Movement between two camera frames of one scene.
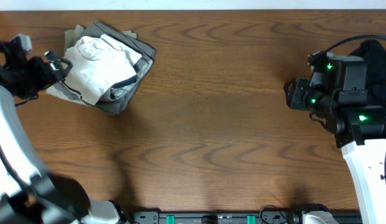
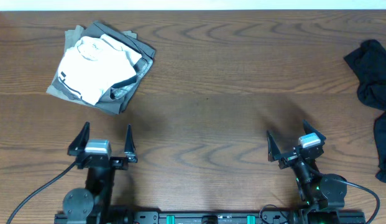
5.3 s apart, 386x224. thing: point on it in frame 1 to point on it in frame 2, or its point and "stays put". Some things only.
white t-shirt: (99, 63) stays put
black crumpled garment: (378, 72) stays put
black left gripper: (46, 80) to (130, 155)
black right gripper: (294, 97) to (275, 154)
